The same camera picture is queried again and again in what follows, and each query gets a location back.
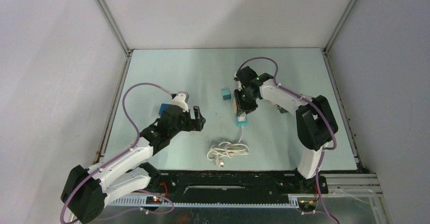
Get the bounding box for teal plug adapter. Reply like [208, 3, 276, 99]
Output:
[221, 89, 232, 100]

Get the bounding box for blue cube socket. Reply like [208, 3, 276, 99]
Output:
[158, 103, 170, 116]

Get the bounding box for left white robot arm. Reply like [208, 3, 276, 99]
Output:
[60, 104, 206, 223]

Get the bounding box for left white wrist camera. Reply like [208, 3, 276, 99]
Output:
[171, 92, 189, 113]

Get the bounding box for dark green cube socket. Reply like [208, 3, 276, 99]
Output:
[278, 107, 288, 114]

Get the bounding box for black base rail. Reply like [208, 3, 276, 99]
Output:
[146, 170, 329, 204]

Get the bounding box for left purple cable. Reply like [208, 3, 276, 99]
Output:
[59, 83, 175, 224]

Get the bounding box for beige cube adapter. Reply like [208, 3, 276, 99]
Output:
[233, 99, 239, 114]

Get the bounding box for grey cable duct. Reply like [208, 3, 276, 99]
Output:
[109, 195, 306, 209]

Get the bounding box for white power strip cable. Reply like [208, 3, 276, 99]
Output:
[206, 126, 250, 167]

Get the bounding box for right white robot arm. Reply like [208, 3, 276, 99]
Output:
[234, 66, 338, 193]

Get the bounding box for teal power strip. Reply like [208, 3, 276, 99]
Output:
[236, 113, 248, 128]

